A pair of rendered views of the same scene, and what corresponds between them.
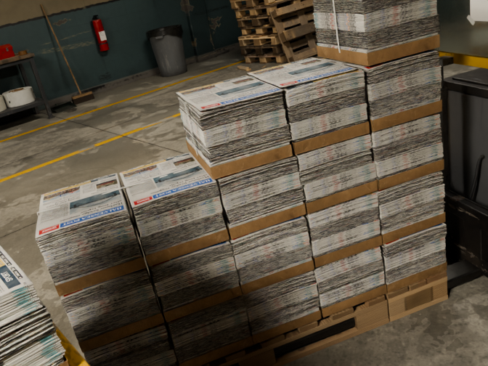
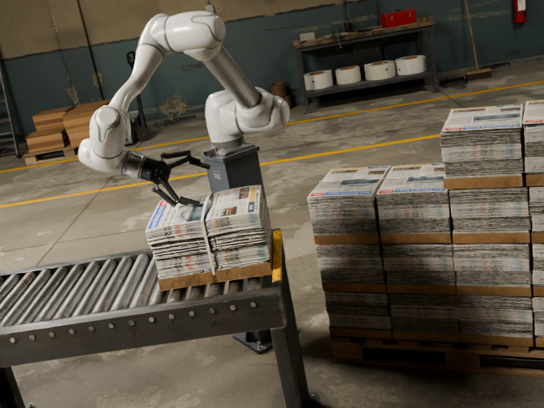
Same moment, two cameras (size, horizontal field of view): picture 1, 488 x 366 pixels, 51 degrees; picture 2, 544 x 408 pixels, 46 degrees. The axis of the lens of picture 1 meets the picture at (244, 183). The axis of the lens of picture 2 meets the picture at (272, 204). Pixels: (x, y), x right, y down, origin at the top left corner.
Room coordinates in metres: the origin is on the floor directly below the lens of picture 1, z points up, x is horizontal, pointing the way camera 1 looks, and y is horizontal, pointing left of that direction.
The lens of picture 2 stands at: (-0.68, -0.84, 1.70)
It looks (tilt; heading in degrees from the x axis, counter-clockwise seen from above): 19 degrees down; 39
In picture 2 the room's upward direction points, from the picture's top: 10 degrees counter-clockwise
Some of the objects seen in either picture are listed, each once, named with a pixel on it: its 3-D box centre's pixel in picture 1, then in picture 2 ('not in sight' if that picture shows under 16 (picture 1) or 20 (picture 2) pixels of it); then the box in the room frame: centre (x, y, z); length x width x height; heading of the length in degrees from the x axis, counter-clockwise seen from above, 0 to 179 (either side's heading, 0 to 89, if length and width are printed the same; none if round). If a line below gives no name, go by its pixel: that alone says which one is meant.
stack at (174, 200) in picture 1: (225, 261); (460, 265); (1.72, 0.13, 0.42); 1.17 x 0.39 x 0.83; 104
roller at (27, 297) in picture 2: not in sight; (25, 301); (0.37, 1.21, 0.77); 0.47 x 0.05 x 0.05; 35
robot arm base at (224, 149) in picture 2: not in sight; (224, 145); (1.46, 1.11, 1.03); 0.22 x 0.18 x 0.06; 162
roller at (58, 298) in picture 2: not in sight; (60, 296); (0.44, 1.11, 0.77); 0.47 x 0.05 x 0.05; 35
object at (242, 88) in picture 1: (226, 91); (483, 117); (1.75, 0.00, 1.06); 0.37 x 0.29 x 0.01; 14
